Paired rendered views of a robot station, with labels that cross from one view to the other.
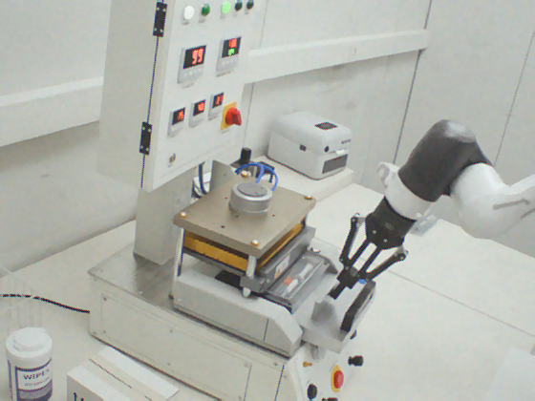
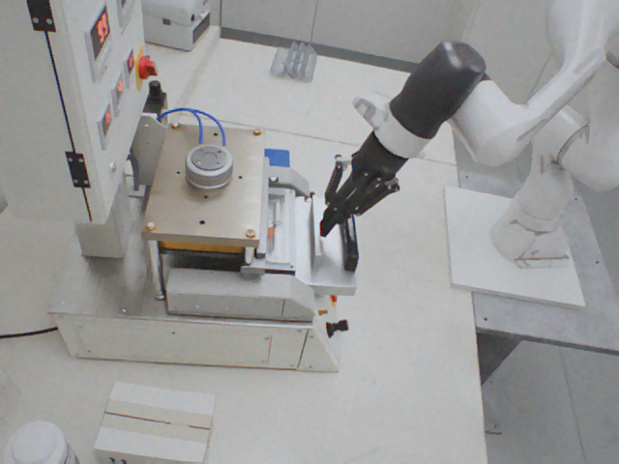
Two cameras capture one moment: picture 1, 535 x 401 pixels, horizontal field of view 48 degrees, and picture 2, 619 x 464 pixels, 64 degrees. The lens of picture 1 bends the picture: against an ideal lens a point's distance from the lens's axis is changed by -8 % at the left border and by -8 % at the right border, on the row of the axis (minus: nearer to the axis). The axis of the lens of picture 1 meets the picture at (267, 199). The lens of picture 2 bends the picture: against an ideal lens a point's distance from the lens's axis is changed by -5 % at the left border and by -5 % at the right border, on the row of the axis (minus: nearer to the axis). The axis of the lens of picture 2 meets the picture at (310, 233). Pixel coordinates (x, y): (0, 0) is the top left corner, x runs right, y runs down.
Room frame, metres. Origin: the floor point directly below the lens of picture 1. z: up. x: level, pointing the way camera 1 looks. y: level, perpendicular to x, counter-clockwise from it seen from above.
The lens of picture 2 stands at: (0.51, 0.20, 1.71)
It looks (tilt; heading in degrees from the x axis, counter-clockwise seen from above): 48 degrees down; 328
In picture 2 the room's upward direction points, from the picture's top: 12 degrees clockwise
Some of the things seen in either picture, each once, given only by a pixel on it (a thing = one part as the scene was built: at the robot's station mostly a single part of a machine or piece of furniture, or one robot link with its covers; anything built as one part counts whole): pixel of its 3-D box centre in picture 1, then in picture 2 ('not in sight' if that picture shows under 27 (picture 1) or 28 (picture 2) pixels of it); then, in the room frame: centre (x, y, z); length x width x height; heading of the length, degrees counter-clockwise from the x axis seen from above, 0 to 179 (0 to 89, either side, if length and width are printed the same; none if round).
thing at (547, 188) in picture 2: not in sight; (550, 157); (1.10, -0.76, 1.03); 0.18 x 0.11 x 0.25; 6
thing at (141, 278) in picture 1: (222, 278); (191, 244); (1.15, 0.06, 0.93); 0.46 x 0.35 x 0.01; 69
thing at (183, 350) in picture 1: (237, 316); (214, 267); (1.16, 0.02, 0.84); 0.53 x 0.37 x 0.17; 69
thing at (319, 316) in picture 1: (293, 287); (275, 234); (1.10, -0.08, 0.97); 0.30 x 0.22 x 0.08; 69
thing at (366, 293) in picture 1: (359, 304); (349, 233); (1.05, -0.21, 0.99); 0.15 x 0.02 x 0.04; 159
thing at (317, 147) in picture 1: (311, 143); (169, 12); (2.22, -0.12, 0.88); 0.25 x 0.20 x 0.17; 54
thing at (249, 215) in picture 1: (238, 209); (191, 177); (1.17, 0.05, 1.08); 0.31 x 0.24 x 0.13; 159
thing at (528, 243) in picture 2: not in sight; (540, 225); (1.04, -0.81, 0.84); 0.22 x 0.19 x 0.14; 65
